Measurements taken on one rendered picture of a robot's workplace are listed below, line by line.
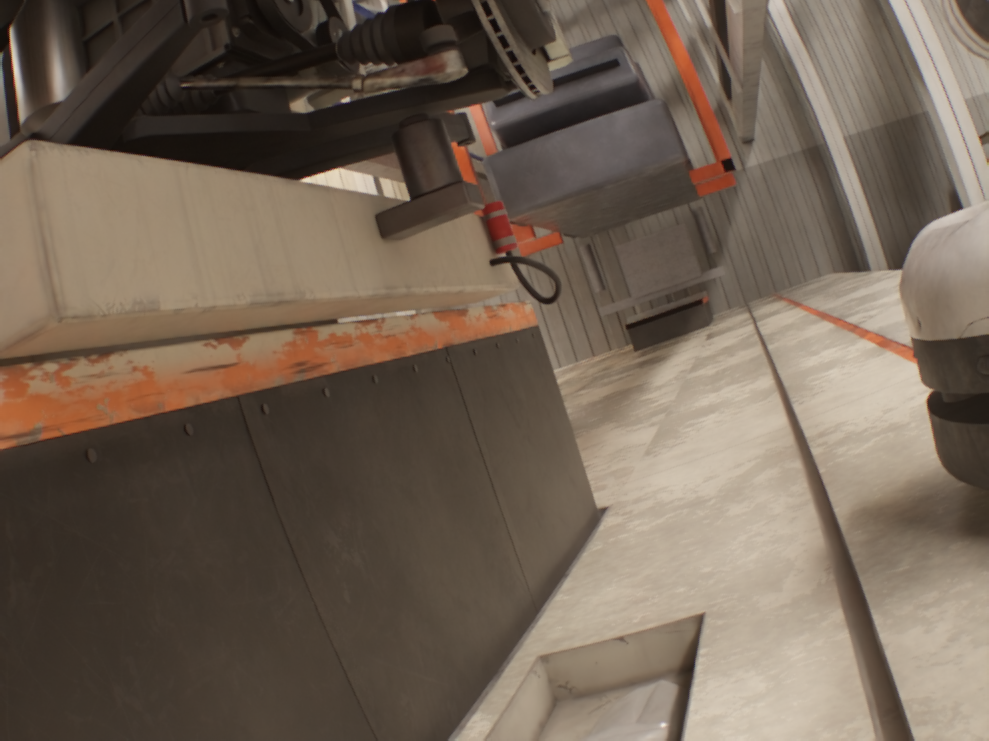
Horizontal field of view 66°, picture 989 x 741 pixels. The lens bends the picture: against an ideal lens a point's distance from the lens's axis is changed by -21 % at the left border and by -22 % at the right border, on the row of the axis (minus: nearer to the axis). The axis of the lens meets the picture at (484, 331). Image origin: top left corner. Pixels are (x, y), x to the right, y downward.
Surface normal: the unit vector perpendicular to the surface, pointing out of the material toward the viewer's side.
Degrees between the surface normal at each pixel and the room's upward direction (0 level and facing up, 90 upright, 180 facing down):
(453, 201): 90
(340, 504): 90
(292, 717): 90
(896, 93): 90
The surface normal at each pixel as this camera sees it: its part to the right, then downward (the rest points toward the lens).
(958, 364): -0.94, 0.31
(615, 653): -0.27, 0.06
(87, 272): 0.91, -0.31
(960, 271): -0.96, -0.25
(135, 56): -0.51, 0.14
